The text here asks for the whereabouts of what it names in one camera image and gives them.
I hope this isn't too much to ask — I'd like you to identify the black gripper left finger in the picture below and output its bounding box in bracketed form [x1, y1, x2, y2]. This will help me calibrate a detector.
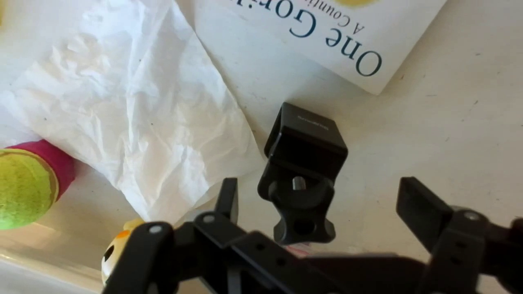
[214, 178, 238, 222]

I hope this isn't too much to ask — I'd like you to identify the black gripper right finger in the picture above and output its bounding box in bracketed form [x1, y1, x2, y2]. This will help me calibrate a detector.
[395, 176, 452, 253]

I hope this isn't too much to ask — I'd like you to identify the white crumpled paper bag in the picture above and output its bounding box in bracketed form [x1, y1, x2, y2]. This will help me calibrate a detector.
[1, 0, 259, 222]

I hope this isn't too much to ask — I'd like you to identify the pink cup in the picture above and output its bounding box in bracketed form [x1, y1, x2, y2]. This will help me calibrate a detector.
[1, 140, 75, 202]

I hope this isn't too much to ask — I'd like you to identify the glossy picture book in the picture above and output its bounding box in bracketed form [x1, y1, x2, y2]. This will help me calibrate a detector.
[215, 0, 446, 94]

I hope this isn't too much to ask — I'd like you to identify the green tennis ball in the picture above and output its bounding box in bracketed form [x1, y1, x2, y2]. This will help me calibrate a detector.
[0, 148, 58, 230]

